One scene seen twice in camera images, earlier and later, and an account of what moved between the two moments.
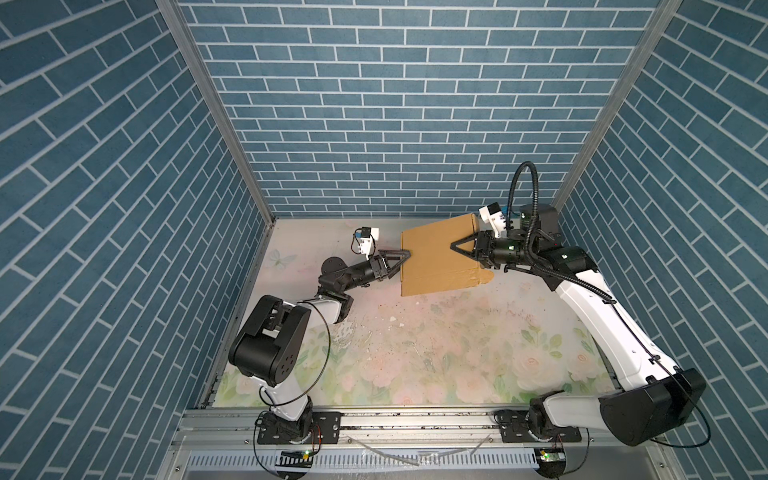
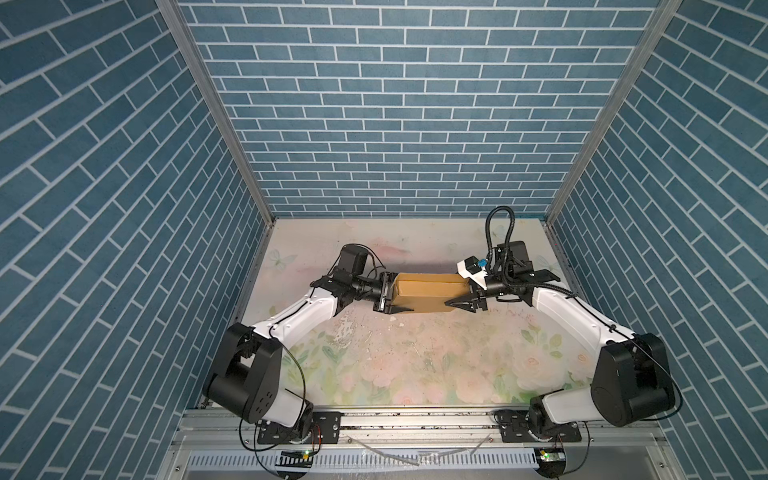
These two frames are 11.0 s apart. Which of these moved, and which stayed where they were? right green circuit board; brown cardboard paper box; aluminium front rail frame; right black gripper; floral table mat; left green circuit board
Moved: right black gripper; brown cardboard paper box
Stayed: left green circuit board; floral table mat; right green circuit board; aluminium front rail frame
